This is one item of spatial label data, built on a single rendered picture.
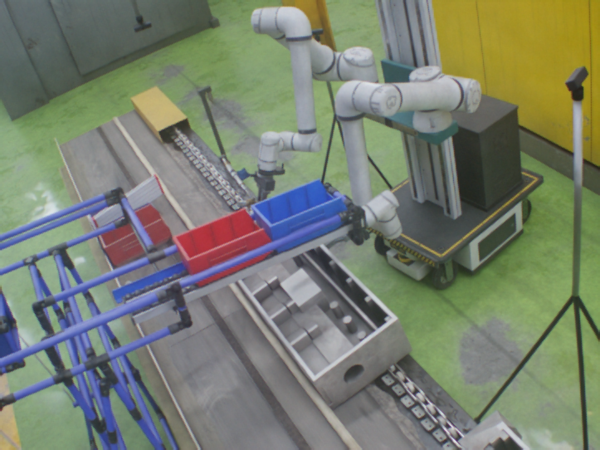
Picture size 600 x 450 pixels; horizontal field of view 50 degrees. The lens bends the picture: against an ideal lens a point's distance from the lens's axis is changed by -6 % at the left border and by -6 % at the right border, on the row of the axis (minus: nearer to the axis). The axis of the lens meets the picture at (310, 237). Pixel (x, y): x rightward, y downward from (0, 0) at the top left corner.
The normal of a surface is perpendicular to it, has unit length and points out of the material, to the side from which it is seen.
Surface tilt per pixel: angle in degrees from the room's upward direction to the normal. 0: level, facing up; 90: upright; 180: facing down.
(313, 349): 10
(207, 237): 88
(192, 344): 0
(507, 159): 90
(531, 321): 0
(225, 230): 88
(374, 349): 90
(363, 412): 0
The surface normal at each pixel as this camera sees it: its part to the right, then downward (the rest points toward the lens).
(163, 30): 0.46, 0.46
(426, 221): -0.23, -0.77
